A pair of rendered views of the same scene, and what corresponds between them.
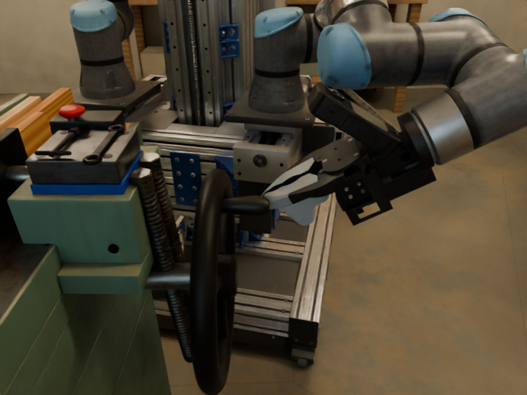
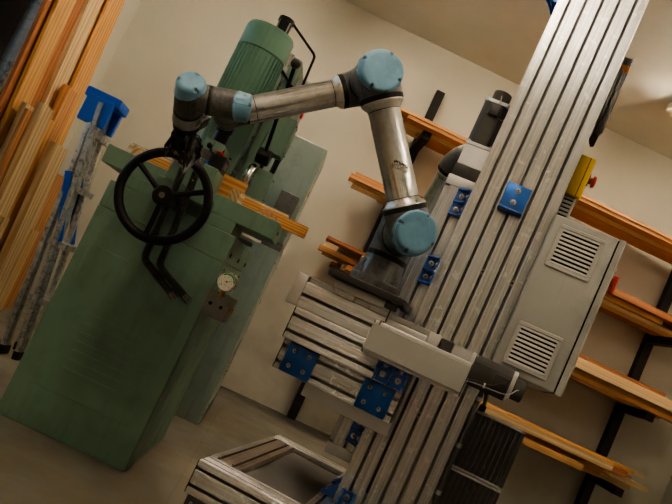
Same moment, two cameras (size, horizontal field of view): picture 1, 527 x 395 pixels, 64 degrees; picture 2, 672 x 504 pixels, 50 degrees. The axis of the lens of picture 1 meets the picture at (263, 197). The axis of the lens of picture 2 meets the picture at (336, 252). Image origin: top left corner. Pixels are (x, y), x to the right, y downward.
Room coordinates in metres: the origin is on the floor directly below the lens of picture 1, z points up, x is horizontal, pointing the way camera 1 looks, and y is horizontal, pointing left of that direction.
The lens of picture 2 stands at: (0.95, -2.06, 0.69)
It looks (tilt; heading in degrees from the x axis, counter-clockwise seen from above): 5 degrees up; 90
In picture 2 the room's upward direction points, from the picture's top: 25 degrees clockwise
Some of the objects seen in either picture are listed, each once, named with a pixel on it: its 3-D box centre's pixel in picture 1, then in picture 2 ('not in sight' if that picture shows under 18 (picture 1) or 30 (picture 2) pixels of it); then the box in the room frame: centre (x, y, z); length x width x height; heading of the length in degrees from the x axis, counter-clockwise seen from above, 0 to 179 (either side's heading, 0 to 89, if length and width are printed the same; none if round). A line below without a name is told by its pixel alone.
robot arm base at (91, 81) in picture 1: (105, 73); not in sight; (1.19, 0.45, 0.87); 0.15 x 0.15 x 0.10
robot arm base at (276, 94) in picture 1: (277, 85); (380, 272); (1.08, -0.03, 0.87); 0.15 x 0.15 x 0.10
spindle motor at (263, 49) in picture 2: not in sight; (252, 71); (0.43, 0.40, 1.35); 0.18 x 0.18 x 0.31
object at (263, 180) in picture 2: not in sight; (257, 185); (0.58, 0.58, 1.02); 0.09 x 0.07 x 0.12; 179
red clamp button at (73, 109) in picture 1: (71, 110); not in sight; (0.48, 0.23, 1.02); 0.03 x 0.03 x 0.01
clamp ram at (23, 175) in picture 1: (29, 175); not in sight; (0.45, 0.29, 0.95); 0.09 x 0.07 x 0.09; 179
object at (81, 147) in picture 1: (89, 146); (206, 157); (0.45, 0.21, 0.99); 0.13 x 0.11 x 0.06; 179
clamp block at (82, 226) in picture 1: (98, 200); (195, 177); (0.45, 0.21, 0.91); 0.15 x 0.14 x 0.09; 179
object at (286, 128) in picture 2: not in sight; (280, 137); (0.58, 0.61, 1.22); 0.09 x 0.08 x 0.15; 89
